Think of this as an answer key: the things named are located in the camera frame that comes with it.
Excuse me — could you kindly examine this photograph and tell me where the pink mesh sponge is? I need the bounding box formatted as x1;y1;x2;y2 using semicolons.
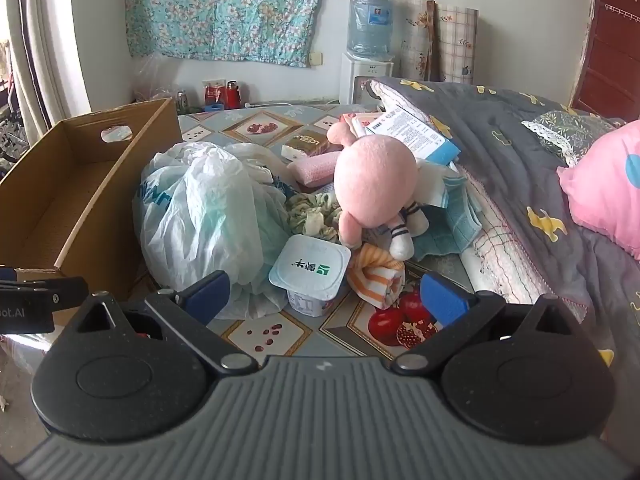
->
286;151;342;191

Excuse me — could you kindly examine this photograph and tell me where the checked plastic roll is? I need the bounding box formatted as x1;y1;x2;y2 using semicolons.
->
437;4;480;85

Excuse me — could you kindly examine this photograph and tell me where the blue white tissue packet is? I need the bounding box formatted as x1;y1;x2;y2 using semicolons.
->
267;172;303;198

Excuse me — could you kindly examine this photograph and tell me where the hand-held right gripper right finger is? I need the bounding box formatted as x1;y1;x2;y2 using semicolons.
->
390;272;577;377

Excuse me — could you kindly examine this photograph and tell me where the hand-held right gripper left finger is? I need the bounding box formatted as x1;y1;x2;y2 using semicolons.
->
65;270;257;379

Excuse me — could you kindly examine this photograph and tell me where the pink plush toy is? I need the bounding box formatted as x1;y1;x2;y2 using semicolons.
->
326;120;431;262

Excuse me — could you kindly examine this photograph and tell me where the blue white carton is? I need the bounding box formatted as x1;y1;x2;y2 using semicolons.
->
372;105;463;166

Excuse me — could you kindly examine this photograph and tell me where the brown cardboard box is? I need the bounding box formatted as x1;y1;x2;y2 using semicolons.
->
0;97;184;328

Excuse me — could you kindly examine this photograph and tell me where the brown wooden plank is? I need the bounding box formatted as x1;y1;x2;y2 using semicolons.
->
425;0;445;82

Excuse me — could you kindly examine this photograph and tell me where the floral plastic roll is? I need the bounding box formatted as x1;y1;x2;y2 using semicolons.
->
400;0;441;83

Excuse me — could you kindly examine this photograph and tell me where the grey blanket yellow print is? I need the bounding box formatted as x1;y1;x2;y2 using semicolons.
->
370;77;640;411

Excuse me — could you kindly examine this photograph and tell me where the pink pillow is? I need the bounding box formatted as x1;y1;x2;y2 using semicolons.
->
557;120;640;262

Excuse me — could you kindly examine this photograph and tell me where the teal floral wall cloth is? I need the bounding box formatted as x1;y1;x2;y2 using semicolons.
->
125;0;341;69

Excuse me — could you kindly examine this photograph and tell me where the teal checked towel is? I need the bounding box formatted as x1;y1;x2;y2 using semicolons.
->
410;194;484;262

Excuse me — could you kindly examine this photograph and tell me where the grey floral pillow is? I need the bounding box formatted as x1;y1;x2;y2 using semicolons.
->
521;110;627;168

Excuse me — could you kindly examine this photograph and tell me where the white yogurt cup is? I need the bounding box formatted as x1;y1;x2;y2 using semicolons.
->
268;234;352;318

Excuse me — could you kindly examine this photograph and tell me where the white checked bed sheet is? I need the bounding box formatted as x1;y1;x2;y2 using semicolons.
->
459;200;592;322

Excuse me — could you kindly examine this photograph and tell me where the gold foil packet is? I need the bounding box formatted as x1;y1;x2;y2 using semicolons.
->
281;130;333;161

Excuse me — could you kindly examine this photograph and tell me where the white plastic bag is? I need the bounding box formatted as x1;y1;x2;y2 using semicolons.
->
132;140;301;322

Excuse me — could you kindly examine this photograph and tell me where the green floral scrunchie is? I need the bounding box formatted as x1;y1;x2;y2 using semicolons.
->
285;190;346;246

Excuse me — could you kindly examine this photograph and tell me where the brown wooden door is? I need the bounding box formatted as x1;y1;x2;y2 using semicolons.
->
570;0;640;123

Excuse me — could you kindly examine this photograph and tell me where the clear plastic bag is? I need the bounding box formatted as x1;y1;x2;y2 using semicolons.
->
132;52;179;103

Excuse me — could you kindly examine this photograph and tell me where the orange striped cloth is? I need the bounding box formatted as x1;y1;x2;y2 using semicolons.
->
346;242;407;311

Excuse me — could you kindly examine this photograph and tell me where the red white wipes packet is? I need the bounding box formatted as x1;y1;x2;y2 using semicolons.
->
340;112;386;138

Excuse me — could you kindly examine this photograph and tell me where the fruit print tablecloth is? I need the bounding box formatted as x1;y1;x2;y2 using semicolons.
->
135;102;501;362

